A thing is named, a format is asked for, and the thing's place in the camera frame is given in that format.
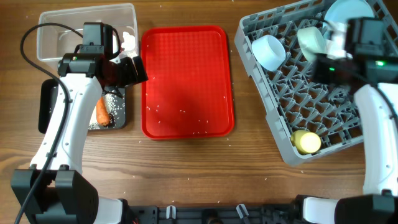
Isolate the green bowl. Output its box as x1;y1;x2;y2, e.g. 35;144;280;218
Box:
297;27;326;62

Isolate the red serving tray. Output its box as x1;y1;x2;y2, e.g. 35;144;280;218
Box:
141;25;234;140

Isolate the black plastic tray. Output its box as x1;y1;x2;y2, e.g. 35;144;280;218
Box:
38;79;126;134

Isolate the yellow plastic cup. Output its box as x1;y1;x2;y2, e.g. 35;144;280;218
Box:
290;130;322;154

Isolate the clear plastic bin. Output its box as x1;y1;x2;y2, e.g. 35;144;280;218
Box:
37;3;139;70

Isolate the light blue bowl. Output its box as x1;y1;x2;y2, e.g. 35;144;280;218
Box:
252;35;286;72

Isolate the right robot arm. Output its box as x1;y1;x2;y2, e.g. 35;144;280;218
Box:
300;17;397;223

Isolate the white tissue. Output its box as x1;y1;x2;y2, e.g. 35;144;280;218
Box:
121;32;136;51

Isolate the orange carrot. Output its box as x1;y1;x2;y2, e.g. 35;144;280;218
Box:
96;97;110;126

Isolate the grey dishwasher rack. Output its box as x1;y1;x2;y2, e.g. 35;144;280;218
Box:
234;0;398;167

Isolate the light blue plate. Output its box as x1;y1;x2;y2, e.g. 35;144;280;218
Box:
323;0;375;40

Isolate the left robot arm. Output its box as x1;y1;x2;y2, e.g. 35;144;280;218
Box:
11;53;148;223

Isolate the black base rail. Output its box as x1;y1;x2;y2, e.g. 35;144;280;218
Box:
130;204;302;224

